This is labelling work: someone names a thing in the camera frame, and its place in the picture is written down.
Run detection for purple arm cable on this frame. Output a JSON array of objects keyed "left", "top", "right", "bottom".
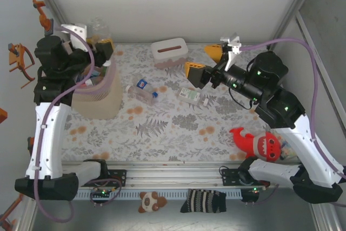
[
  {"left": 239, "top": 37, "right": 346, "bottom": 207},
  {"left": 34, "top": 25, "right": 122, "bottom": 222}
]

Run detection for square bottle green white label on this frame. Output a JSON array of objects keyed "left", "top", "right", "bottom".
[{"left": 177, "top": 87, "right": 211, "bottom": 108}]

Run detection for right controller board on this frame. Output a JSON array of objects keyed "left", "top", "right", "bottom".
[{"left": 241, "top": 187, "right": 262, "bottom": 203}]

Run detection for white slotted cable duct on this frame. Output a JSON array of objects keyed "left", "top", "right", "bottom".
[{"left": 75, "top": 189, "right": 244, "bottom": 201}]

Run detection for red shark toy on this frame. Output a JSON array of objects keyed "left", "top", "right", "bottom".
[{"left": 229, "top": 127, "right": 282, "bottom": 163}]

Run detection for black right mount plate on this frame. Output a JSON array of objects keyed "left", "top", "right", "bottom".
[{"left": 219, "top": 164, "right": 254, "bottom": 188}]

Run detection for white pink tissue box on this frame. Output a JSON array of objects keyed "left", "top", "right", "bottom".
[{"left": 150, "top": 37, "right": 189, "bottom": 69}]

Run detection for orange arc wall sticker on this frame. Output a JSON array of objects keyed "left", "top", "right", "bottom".
[{"left": 0, "top": 192, "right": 25, "bottom": 231}]

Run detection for black left mount plate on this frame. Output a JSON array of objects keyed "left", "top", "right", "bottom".
[{"left": 81, "top": 169, "right": 128, "bottom": 188}]

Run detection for slim clear bottle white cap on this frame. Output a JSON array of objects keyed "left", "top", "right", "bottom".
[{"left": 125, "top": 84, "right": 157, "bottom": 105}]

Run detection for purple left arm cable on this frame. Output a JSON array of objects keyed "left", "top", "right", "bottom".
[{"left": 34, "top": 25, "right": 122, "bottom": 222}]

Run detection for pink beige mesh bin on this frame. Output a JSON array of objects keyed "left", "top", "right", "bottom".
[{"left": 70, "top": 42, "right": 122, "bottom": 120}]

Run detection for orange curved wall sticker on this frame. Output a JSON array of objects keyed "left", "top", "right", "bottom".
[{"left": 7, "top": 43, "right": 36, "bottom": 89}]

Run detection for grey side panel rail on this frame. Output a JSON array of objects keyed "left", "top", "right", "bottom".
[{"left": 294, "top": 10, "right": 346, "bottom": 137}]

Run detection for clear bottle blue round logo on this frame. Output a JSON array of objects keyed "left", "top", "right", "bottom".
[{"left": 136, "top": 78, "right": 159, "bottom": 98}]

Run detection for brown white panda plush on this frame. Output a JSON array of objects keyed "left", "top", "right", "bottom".
[{"left": 138, "top": 191, "right": 168, "bottom": 214}]

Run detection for black white striped sock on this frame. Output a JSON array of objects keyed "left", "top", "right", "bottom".
[{"left": 180, "top": 189, "right": 227, "bottom": 214}]

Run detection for controller board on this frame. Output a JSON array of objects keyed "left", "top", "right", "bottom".
[
  {"left": 90, "top": 187, "right": 116, "bottom": 203},
  {"left": 241, "top": 187, "right": 262, "bottom": 203}
]

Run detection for black mount plate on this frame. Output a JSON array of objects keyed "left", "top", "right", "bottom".
[
  {"left": 219, "top": 164, "right": 254, "bottom": 188},
  {"left": 81, "top": 169, "right": 128, "bottom": 188}
]

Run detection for aluminium frame rail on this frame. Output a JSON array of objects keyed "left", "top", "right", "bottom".
[{"left": 26, "top": 160, "right": 325, "bottom": 188}]

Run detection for crushed clear plastic bottle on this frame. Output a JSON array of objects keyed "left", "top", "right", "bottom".
[{"left": 89, "top": 17, "right": 113, "bottom": 43}]

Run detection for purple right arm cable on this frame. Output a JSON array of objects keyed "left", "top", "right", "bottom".
[{"left": 239, "top": 37, "right": 346, "bottom": 207}]

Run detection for left controller board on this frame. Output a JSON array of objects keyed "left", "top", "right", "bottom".
[{"left": 90, "top": 187, "right": 116, "bottom": 203}]

